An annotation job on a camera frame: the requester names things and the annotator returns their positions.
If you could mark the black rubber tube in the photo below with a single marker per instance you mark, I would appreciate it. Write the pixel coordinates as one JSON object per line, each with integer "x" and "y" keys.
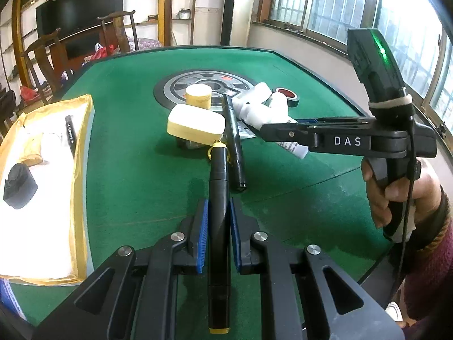
{"x": 235, "y": 141}

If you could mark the cream hinged box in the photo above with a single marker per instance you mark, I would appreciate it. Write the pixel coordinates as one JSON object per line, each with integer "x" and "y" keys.
{"x": 194, "y": 124}

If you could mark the gold edged white tray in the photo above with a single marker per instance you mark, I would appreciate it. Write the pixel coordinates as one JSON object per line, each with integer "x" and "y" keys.
{"x": 49, "y": 226}

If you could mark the black flat television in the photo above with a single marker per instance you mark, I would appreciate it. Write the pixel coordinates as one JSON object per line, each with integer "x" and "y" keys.
{"x": 78, "y": 7}

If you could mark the dark wooden chair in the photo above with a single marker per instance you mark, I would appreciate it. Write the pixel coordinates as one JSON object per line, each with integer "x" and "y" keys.
{"x": 120, "y": 32}
{"x": 42, "y": 60}

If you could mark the blue printed box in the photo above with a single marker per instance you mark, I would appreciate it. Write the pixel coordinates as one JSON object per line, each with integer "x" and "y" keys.
{"x": 9, "y": 301}

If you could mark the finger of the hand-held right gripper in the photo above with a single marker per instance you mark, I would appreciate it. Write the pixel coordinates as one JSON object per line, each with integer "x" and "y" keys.
{"x": 336, "y": 120}
{"x": 283, "y": 134}

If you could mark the round table centre panel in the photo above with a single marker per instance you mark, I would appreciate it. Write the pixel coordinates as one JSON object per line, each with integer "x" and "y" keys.
{"x": 173, "y": 88}

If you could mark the wooden television cabinet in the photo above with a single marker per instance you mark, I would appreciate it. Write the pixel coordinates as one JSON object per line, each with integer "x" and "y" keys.
{"x": 81, "y": 44}

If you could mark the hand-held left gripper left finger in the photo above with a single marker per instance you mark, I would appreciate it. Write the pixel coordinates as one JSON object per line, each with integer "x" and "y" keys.
{"x": 201, "y": 237}

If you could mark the white plastic bottle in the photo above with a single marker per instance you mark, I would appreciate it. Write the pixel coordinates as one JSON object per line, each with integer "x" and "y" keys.
{"x": 249, "y": 101}
{"x": 278, "y": 108}

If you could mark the wooden wall shelf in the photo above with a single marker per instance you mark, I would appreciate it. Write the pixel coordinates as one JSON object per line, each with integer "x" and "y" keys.
{"x": 166, "y": 7}

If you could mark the black pouch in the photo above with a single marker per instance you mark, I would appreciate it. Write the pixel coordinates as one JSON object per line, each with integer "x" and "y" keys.
{"x": 19, "y": 186}

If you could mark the ointment tube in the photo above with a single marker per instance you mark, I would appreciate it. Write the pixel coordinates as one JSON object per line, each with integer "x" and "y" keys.
{"x": 293, "y": 148}

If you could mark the black vertical pipe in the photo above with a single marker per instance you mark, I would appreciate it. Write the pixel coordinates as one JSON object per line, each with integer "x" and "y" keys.
{"x": 228, "y": 7}

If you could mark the black tape roll red core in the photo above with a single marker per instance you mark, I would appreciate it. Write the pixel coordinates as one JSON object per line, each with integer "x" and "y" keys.
{"x": 296, "y": 100}

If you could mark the black marker yellow caps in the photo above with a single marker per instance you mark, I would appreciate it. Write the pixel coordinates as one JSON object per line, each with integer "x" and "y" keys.
{"x": 217, "y": 191}

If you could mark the red plastic bag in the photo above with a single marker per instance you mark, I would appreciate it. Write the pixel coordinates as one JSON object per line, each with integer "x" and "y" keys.
{"x": 102, "y": 53}
{"x": 28, "y": 92}

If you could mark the patterned cloth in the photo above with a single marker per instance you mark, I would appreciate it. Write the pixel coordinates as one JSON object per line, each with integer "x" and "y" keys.
{"x": 145, "y": 44}

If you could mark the black marker purple caps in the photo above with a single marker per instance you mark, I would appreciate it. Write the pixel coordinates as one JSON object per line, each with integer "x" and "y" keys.
{"x": 70, "y": 134}

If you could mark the person's right hand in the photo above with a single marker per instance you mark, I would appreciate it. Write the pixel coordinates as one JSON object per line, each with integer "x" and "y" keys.
{"x": 430, "y": 187}

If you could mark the metal framed window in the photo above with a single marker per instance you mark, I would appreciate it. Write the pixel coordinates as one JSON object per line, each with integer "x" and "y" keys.
{"x": 318, "y": 0}
{"x": 417, "y": 24}

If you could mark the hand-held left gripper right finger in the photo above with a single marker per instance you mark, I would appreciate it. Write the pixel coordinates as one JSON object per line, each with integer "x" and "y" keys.
{"x": 236, "y": 237}

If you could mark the person's white shoe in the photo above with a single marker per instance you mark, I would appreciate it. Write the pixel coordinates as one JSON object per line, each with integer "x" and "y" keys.
{"x": 394, "y": 311}

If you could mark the white labelled medicine bottle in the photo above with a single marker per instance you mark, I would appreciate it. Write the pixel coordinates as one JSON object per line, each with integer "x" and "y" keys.
{"x": 53, "y": 141}

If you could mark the person's right forearm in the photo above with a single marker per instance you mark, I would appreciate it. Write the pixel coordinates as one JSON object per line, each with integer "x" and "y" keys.
{"x": 431, "y": 262}

